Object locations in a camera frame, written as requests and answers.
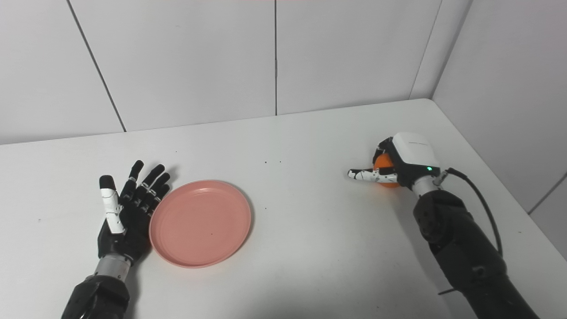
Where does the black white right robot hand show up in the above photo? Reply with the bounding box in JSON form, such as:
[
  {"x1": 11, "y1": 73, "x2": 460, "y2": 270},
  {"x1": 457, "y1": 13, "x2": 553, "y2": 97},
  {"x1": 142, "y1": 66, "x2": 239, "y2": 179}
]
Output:
[{"x1": 347, "y1": 132, "x2": 442, "y2": 191}]

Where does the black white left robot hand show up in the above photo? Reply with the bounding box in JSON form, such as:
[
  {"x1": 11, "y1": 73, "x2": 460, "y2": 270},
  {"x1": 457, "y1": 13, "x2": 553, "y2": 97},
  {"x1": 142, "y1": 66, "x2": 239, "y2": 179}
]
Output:
[{"x1": 97, "y1": 160, "x2": 171, "y2": 266}]

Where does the orange fruit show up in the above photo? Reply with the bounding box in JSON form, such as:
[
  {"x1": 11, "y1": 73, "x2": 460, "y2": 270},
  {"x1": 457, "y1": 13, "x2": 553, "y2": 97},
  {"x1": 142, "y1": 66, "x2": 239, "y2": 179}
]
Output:
[{"x1": 373, "y1": 153, "x2": 402, "y2": 189}]

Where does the pink round plate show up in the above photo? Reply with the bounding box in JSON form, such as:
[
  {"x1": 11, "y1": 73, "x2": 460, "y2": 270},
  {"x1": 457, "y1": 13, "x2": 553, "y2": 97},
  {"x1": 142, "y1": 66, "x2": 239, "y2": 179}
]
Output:
[{"x1": 149, "y1": 179, "x2": 252, "y2": 268}]

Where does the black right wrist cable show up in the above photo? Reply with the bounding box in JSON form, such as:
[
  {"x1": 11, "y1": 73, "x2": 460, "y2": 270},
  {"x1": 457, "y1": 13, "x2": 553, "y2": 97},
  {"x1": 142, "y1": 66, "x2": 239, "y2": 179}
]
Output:
[{"x1": 436, "y1": 167, "x2": 504, "y2": 295}]

